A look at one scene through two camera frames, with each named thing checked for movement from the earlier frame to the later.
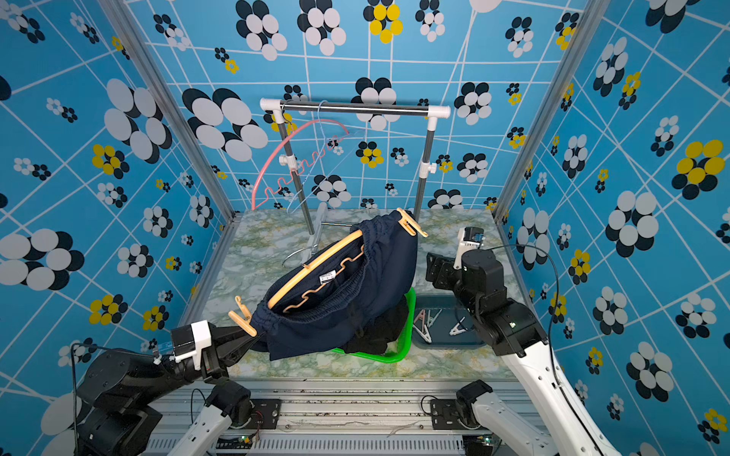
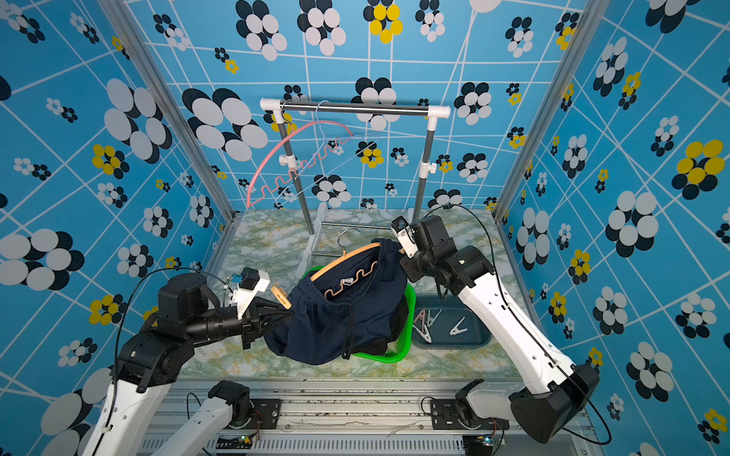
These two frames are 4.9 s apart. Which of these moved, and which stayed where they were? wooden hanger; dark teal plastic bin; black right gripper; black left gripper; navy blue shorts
Moved: black right gripper; wooden hanger; navy blue shorts; black left gripper
Stayed: dark teal plastic bin
